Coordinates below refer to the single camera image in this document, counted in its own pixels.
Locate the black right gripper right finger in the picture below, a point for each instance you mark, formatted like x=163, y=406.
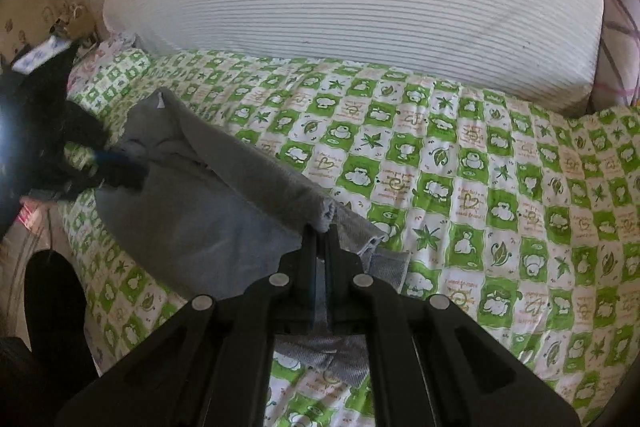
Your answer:
x=357, y=302

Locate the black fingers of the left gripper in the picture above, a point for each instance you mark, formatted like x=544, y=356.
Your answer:
x=115, y=169

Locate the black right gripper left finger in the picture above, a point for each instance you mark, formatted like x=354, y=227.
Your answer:
x=284, y=303

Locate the grey sweatpants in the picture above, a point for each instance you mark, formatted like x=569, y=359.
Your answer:
x=215, y=214

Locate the person's black trouser leg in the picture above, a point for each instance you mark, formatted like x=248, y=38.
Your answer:
x=55, y=308

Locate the green white patterned bedsheet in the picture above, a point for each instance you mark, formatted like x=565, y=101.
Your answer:
x=525, y=219

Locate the pink plaid pillow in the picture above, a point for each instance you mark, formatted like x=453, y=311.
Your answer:
x=616, y=81

